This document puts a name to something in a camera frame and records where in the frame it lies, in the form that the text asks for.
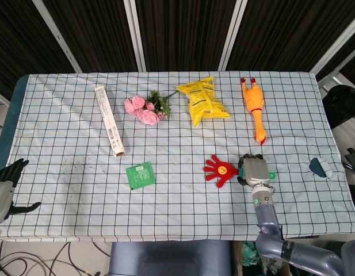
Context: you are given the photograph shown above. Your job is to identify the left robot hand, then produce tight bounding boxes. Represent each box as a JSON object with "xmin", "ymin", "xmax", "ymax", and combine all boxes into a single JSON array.
[{"xmin": 0, "ymin": 158, "xmax": 42, "ymax": 223}]

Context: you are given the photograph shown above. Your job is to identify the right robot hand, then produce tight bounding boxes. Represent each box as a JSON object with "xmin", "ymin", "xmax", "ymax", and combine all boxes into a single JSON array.
[{"xmin": 237, "ymin": 154, "xmax": 271, "ymax": 188}]

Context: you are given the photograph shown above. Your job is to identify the red hand-shaped clapper toy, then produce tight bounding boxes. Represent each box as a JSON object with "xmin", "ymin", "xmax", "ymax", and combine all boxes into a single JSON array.
[{"xmin": 203, "ymin": 154, "xmax": 277, "ymax": 189}]

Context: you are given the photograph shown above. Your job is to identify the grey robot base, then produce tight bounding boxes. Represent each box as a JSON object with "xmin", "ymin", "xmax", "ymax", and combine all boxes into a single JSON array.
[{"xmin": 108, "ymin": 240, "xmax": 233, "ymax": 276}]

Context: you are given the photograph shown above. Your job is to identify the orange rubber chicken toy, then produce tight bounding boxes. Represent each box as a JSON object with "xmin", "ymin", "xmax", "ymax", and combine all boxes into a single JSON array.
[{"xmin": 241, "ymin": 76, "xmax": 268, "ymax": 145}]

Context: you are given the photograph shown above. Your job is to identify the checkered light blue tablecloth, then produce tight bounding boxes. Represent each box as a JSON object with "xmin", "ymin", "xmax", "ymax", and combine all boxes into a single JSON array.
[{"xmin": 0, "ymin": 71, "xmax": 355, "ymax": 242}]

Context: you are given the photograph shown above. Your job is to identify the green plastic bag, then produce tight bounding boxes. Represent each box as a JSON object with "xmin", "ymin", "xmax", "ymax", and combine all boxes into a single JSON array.
[{"xmin": 241, "ymin": 241, "xmax": 261, "ymax": 267}]

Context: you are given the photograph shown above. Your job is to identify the yellow snack bag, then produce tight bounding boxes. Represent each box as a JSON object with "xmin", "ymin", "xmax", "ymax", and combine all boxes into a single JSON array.
[{"xmin": 176, "ymin": 75, "xmax": 232, "ymax": 127}]

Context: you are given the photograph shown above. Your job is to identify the black chair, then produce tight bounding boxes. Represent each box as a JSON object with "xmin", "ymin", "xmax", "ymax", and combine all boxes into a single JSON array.
[{"xmin": 322, "ymin": 85, "xmax": 355, "ymax": 130}]

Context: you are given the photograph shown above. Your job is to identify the green foil sachet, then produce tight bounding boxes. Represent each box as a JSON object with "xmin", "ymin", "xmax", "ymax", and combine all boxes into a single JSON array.
[{"xmin": 125, "ymin": 161, "xmax": 156, "ymax": 190}]

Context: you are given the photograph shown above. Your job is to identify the long beige cardboard box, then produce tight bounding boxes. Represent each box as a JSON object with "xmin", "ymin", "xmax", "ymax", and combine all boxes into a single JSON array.
[{"xmin": 94, "ymin": 85, "xmax": 126, "ymax": 158}]

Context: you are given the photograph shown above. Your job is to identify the pink artificial rose bouquet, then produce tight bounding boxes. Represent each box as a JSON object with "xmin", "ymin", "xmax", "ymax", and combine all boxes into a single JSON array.
[{"xmin": 124, "ymin": 89, "xmax": 180, "ymax": 126}]

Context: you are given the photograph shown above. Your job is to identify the black floor cables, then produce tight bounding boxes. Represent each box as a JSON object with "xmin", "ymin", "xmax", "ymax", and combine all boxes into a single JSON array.
[{"xmin": 0, "ymin": 241, "xmax": 112, "ymax": 276}]

